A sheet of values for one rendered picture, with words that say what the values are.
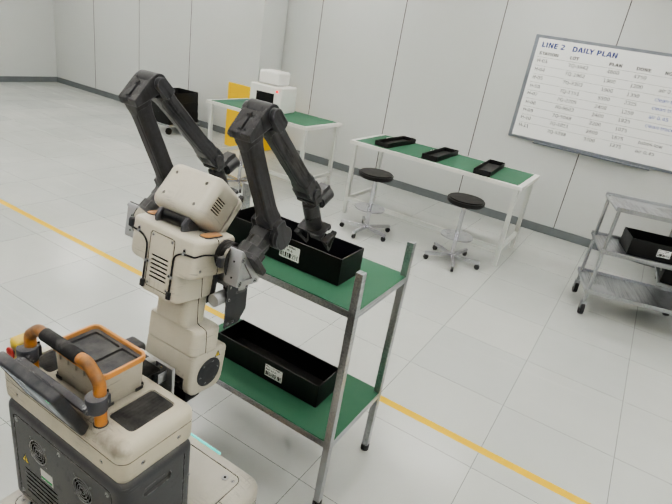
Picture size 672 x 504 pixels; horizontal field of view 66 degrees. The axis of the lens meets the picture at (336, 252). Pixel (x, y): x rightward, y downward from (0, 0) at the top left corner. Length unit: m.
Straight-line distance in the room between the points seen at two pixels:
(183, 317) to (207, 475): 0.67
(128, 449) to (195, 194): 0.70
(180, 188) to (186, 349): 0.51
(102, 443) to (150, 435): 0.11
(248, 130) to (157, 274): 0.54
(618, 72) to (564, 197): 1.39
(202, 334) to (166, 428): 0.33
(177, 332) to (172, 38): 7.97
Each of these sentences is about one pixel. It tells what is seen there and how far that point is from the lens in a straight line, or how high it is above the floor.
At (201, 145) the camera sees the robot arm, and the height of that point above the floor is 1.40.
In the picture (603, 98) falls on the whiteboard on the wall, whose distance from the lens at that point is 6.32.
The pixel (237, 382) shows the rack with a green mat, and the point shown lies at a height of 0.35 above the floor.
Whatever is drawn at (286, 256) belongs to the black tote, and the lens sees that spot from 2.07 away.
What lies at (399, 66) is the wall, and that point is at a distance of 6.97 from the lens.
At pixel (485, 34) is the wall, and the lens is 6.61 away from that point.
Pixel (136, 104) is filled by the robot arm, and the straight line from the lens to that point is 1.66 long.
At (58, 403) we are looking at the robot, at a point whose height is 0.93.
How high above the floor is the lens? 1.84
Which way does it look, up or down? 23 degrees down
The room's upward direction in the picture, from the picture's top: 10 degrees clockwise
